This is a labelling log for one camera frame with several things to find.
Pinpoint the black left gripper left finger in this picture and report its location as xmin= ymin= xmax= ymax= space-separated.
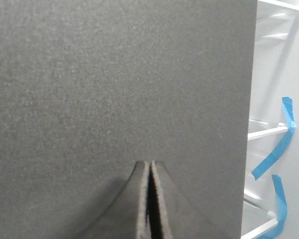
xmin=76 ymin=161 xmax=150 ymax=239

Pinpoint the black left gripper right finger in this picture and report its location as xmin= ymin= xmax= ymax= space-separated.
xmin=149 ymin=161 xmax=216 ymax=239

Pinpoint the dark grey fridge door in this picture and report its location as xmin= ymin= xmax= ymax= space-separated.
xmin=0 ymin=0 xmax=257 ymax=239

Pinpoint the lower white fridge shelf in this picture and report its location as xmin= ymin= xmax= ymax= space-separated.
xmin=241 ymin=200 xmax=278 ymax=239

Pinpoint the white fridge shelf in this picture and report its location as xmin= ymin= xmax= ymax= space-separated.
xmin=258 ymin=0 xmax=299 ymax=12
xmin=247 ymin=119 xmax=288 ymax=141
xmin=241 ymin=200 xmax=278 ymax=239

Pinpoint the middle white fridge shelf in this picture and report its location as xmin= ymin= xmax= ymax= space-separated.
xmin=247 ymin=119 xmax=288 ymax=141

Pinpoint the white fridge interior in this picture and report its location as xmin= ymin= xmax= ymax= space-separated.
xmin=244 ymin=0 xmax=299 ymax=239

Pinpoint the upper white fridge shelf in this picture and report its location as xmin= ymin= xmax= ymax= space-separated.
xmin=258 ymin=0 xmax=299 ymax=12

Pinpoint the lower blue tape strip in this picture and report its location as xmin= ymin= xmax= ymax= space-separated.
xmin=268 ymin=175 xmax=288 ymax=239

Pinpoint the blue tape strip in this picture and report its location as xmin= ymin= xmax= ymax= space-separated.
xmin=252 ymin=97 xmax=296 ymax=180
xmin=268 ymin=175 xmax=288 ymax=239

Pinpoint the upper blue tape strip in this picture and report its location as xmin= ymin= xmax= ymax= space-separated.
xmin=252 ymin=97 xmax=296 ymax=180

